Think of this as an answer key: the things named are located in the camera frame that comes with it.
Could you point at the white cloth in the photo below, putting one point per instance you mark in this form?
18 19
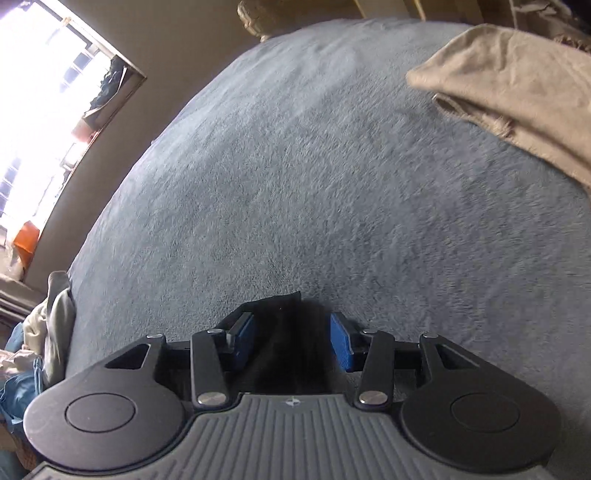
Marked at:
34 327

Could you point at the light blue garment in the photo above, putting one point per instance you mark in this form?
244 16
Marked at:
18 392

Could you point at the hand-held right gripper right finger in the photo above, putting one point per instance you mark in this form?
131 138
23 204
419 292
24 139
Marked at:
340 344

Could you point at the beige folded garment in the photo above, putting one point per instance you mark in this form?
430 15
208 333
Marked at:
517 83

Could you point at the orange container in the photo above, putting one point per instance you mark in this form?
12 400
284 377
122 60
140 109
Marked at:
25 237

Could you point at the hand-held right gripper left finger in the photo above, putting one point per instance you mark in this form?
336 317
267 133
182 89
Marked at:
244 341

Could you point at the reddish brown box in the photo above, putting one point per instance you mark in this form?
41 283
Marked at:
85 129

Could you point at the balcony window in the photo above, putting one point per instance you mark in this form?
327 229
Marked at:
46 92

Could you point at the black garment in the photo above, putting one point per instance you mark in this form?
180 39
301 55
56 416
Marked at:
286 350

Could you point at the grey garment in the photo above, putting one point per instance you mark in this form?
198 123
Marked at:
60 323

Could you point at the cream carved footboard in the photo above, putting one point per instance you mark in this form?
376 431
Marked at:
254 18

